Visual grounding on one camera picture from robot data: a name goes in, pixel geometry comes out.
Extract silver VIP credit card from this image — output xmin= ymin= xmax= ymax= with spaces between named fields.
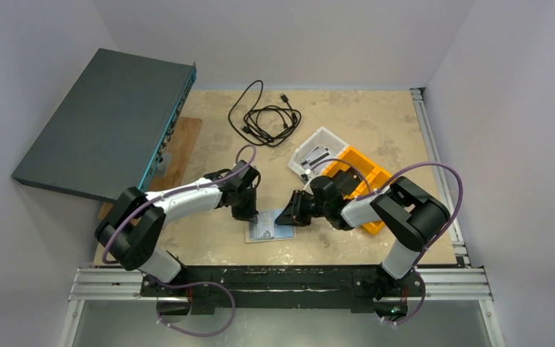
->
xmin=254 ymin=211 xmax=275 ymax=240

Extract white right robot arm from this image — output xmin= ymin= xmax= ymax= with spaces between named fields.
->
xmin=275 ymin=176 xmax=450 ymax=280

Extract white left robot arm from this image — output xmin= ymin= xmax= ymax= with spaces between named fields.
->
xmin=95 ymin=160 xmax=261 ymax=283

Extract white plastic bin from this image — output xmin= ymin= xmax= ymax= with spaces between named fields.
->
xmin=287 ymin=127 xmax=349 ymax=183

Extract black part in orange bin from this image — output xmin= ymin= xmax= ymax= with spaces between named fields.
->
xmin=331 ymin=171 xmax=362 ymax=194

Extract papers in white bin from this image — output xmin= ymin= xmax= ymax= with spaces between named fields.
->
xmin=301 ymin=146 xmax=332 ymax=169

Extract brown wooden board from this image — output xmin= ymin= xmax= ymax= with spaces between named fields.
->
xmin=97 ymin=116 xmax=203 ymax=216

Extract orange plastic bin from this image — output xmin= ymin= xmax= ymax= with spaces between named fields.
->
xmin=319 ymin=145 xmax=393 ymax=236

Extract black coiled usb cable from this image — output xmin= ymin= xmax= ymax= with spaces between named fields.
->
xmin=228 ymin=80 xmax=302 ymax=147

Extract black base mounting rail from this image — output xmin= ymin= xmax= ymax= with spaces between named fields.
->
xmin=140 ymin=265 xmax=426 ymax=317

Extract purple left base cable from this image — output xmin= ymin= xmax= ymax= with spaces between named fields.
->
xmin=155 ymin=283 xmax=237 ymax=339

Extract dark grey network switch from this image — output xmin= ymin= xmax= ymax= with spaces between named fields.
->
xmin=12 ymin=48 xmax=197 ymax=202

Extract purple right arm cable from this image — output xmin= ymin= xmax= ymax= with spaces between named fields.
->
xmin=304 ymin=158 xmax=464 ymax=327

